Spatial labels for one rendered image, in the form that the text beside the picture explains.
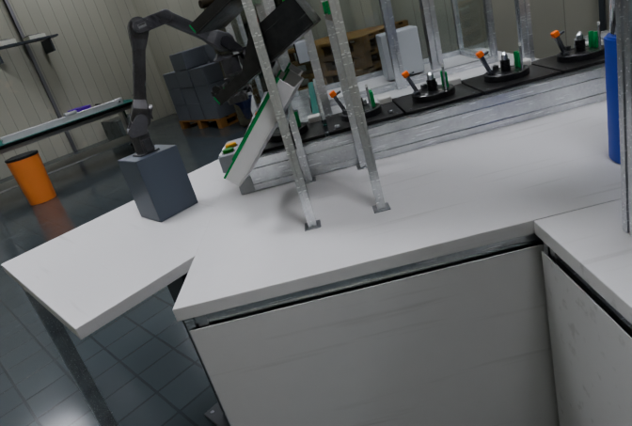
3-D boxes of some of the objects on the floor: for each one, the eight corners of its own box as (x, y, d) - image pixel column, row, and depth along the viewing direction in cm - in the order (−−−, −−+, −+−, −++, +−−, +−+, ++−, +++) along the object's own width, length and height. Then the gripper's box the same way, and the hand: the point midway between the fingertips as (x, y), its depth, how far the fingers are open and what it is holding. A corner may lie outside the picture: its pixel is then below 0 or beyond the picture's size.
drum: (33, 208, 574) (9, 161, 553) (23, 205, 599) (0, 161, 578) (63, 194, 598) (41, 149, 577) (53, 193, 623) (31, 149, 602)
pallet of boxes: (261, 111, 783) (238, 36, 740) (222, 128, 733) (195, 48, 690) (219, 113, 873) (197, 46, 830) (181, 129, 823) (155, 58, 780)
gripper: (239, 73, 143) (255, 122, 149) (245, 67, 161) (260, 111, 166) (219, 79, 144) (236, 127, 149) (228, 71, 161) (243, 115, 167)
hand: (244, 108), depth 156 cm, fingers closed
